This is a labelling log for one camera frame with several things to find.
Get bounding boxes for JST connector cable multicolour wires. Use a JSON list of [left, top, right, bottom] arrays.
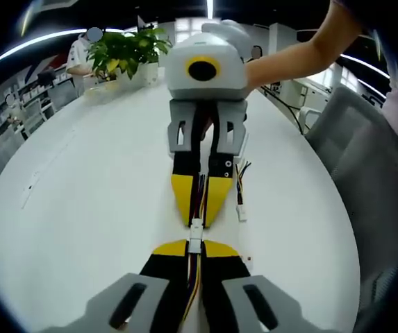
[[190, 172, 209, 239], [183, 237, 205, 333]]

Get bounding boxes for loose JST cable multicolour wires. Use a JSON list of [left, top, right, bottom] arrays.
[[234, 160, 253, 223]]

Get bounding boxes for white plant pot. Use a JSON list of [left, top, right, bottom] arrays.
[[136, 62, 160, 86]]

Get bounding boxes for grey mesh office chair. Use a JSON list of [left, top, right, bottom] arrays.
[[304, 85, 398, 327]]

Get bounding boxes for green potted plant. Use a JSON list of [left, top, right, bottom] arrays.
[[86, 27, 174, 83]]

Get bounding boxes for black cable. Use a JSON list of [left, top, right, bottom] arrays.
[[259, 85, 307, 136]]

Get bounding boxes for black monitor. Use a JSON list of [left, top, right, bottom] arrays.
[[37, 68, 58, 87]]

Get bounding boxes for person's right hand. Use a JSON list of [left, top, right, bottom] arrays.
[[201, 19, 254, 64]]

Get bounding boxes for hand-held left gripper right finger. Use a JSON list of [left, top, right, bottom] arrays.
[[201, 240, 328, 333]]

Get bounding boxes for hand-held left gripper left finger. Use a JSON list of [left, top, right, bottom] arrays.
[[45, 238, 189, 333]]

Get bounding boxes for white chair armrest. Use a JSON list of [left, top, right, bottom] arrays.
[[299, 106, 323, 135]]

